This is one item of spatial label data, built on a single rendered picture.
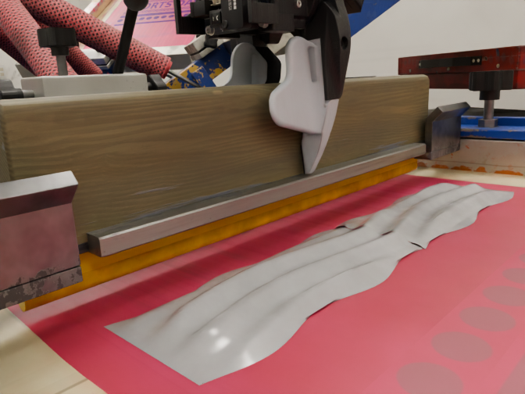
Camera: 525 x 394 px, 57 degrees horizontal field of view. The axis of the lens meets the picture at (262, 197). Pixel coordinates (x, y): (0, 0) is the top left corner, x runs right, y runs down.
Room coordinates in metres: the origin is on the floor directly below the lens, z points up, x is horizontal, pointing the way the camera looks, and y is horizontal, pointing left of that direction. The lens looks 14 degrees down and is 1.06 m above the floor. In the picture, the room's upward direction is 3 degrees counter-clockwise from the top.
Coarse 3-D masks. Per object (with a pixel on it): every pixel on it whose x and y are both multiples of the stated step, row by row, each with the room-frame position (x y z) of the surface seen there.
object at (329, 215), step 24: (360, 192) 0.44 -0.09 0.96; (384, 192) 0.44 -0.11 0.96; (408, 192) 0.43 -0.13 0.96; (288, 216) 0.37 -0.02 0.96; (312, 216) 0.37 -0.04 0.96; (336, 216) 0.37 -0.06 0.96; (360, 216) 0.36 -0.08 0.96; (480, 216) 0.35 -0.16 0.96; (504, 216) 0.35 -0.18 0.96; (432, 240) 0.30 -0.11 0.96; (456, 240) 0.30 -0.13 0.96; (480, 240) 0.30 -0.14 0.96; (504, 240) 0.29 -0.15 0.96
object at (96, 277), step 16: (384, 176) 0.45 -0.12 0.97; (336, 192) 0.40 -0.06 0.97; (352, 192) 0.42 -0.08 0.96; (288, 208) 0.35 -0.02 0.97; (304, 208) 0.37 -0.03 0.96; (240, 224) 0.31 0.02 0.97; (256, 224) 0.33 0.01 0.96; (192, 240) 0.28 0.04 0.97; (208, 240) 0.29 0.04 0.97; (144, 256) 0.26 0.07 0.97; (160, 256) 0.27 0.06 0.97; (96, 272) 0.24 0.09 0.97; (112, 272) 0.24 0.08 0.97; (128, 272) 0.25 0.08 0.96; (64, 288) 0.23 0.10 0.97; (80, 288) 0.23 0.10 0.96; (32, 304) 0.21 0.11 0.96
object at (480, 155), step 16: (464, 144) 0.52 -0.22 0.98; (480, 144) 0.51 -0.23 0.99; (496, 144) 0.50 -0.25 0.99; (512, 144) 0.49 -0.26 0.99; (432, 160) 0.54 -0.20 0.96; (448, 160) 0.53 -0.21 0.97; (464, 160) 0.52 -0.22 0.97; (480, 160) 0.51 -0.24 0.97; (496, 160) 0.50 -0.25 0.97; (512, 160) 0.48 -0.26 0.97
